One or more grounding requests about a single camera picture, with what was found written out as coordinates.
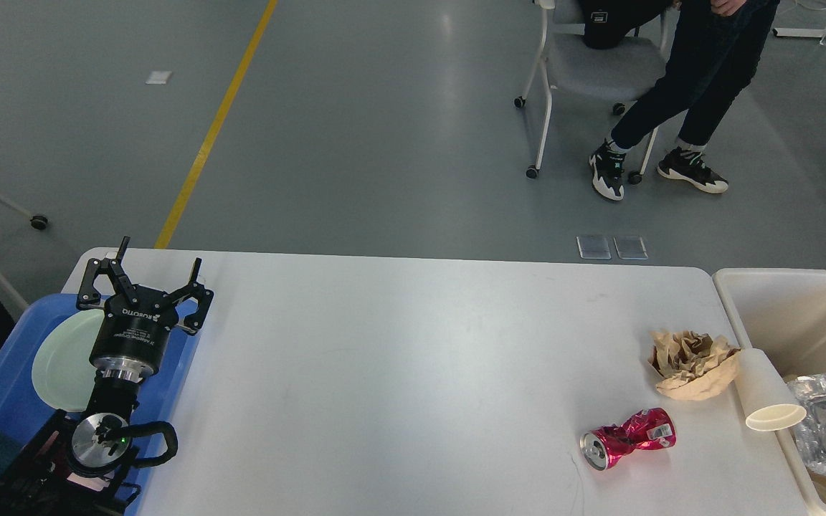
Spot black backpack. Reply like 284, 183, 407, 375
578, 1, 675, 49

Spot crumpled brown napkin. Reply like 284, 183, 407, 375
649, 330, 743, 401

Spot walking person's sneaker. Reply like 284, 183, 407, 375
588, 140, 627, 201
657, 148, 730, 195

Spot lying white paper cup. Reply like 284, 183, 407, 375
734, 348, 807, 431

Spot crushed red can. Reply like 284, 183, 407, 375
579, 407, 678, 471

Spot green plate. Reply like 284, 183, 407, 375
32, 310, 104, 414

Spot pink ribbed mug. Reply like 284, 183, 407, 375
67, 454, 128, 497

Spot grey white office chair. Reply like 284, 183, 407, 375
513, 1, 669, 178

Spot walking person's left sneaker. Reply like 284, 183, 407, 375
657, 148, 730, 195

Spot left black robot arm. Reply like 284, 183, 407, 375
0, 237, 215, 515

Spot walking person dark jeans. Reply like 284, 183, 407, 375
608, 1, 778, 151

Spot white plastic bin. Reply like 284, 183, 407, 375
713, 269, 826, 515

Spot blue plastic tray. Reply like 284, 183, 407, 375
0, 294, 204, 516

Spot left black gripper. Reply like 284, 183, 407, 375
75, 236, 214, 381

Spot walking person's right sneaker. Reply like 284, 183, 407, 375
588, 140, 627, 201

